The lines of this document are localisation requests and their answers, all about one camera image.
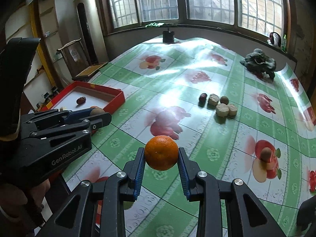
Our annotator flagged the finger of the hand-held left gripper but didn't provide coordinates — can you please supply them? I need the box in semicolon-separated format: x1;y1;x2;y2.
23;108;99;126
30;112;112;141

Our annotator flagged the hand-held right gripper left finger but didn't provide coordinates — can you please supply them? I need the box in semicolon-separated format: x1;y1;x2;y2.
37;147;146;237

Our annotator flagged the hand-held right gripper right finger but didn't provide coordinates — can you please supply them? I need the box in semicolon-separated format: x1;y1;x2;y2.
178;147;280;237

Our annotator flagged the red cardboard box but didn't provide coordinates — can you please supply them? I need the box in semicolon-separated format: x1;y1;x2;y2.
39;81;125;115

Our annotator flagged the small orange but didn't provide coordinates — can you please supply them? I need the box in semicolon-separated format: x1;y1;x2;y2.
144;135;179;171

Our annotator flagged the person's left hand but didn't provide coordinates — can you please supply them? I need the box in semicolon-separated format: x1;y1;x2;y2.
29;178;51;209

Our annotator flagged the wooden armchair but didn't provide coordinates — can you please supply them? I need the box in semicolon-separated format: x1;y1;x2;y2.
57;38;109;81

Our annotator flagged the yellow pole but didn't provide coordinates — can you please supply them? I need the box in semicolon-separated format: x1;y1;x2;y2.
29;2;58;89

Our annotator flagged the green fruit-print tablecloth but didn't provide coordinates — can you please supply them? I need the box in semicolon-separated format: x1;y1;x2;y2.
60;37;316;237

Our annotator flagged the standing air conditioner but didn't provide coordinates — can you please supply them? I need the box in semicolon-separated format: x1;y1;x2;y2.
73;0;109;65

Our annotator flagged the small black box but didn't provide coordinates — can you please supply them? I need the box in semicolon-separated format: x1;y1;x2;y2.
162;27;175;43

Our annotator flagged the dark green leafy vegetable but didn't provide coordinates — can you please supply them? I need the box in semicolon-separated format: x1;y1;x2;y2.
239;49;276;79

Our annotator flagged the plastic bag with red contents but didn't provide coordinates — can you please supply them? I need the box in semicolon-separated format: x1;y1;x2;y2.
269;32;282;47

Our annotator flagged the barred window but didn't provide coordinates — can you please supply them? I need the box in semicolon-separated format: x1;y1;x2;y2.
99;0;297;36

